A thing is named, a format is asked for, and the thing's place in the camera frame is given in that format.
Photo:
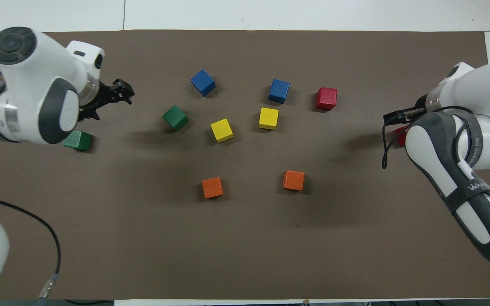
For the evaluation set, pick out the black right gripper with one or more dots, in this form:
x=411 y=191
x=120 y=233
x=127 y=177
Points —
x=422 y=105

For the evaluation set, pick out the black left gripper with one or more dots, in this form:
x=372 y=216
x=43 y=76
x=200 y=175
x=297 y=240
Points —
x=104 y=97

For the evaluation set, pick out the red wooden cube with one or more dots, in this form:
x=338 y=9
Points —
x=326 y=98
x=402 y=137

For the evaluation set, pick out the green wooden cube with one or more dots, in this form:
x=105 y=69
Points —
x=79 y=141
x=175 y=117

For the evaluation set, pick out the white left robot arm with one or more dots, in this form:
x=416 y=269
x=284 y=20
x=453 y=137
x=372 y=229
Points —
x=28 y=85

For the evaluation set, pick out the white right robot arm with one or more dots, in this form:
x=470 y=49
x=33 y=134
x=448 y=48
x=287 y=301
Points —
x=474 y=140

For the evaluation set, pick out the blue wooden cube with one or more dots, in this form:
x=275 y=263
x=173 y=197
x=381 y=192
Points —
x=203 y=82
x=279 y=91

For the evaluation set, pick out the yellow wooden cube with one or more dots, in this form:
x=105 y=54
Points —
x=221 y=130
x=269 y=118

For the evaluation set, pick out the orange wooden cube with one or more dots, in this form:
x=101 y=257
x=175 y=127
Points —
x=293 y=180
x=212 y=187

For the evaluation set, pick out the brown paper table mat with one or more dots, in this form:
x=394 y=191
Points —
x=245 y=238

